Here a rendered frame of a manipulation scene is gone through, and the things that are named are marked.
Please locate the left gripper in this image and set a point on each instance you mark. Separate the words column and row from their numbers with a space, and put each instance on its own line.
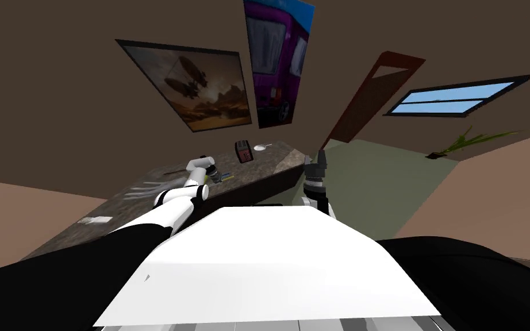
column 214, row 175

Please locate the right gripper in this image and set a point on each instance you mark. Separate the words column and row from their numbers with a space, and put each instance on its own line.
column 314, row 173

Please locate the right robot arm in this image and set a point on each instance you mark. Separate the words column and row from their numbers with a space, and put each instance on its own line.
column 467, row 285

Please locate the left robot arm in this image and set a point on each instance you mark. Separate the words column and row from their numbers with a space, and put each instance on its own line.
column 173, row 212

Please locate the yellow and blue pencil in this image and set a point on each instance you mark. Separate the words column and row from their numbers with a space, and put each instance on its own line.
column 227, row 177

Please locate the dark thin knife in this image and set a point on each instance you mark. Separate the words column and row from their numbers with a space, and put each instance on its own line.
column 175, row 172

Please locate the white round ladle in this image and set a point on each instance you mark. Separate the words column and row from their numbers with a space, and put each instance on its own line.
column 260, row 147

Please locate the silver cutlery piece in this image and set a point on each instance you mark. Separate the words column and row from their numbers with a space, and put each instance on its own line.
column 152, row 189

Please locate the dark red door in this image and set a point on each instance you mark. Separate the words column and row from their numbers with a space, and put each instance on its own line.
column 370, row 99

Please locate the brown airship picture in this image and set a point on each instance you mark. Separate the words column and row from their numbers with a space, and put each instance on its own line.
column 196, row 85

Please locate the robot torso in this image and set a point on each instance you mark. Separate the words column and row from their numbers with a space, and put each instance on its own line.
column 265, row 266

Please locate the purple van poster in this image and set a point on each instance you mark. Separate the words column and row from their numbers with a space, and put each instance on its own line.
column 276, row 59

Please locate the white flat block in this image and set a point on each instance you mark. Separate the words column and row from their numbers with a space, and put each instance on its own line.
column 95, row 220

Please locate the green potted plant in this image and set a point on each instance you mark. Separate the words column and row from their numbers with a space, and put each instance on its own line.
column 465, row 141

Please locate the black framed window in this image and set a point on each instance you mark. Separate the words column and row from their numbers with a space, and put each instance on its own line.
column 453, row 99

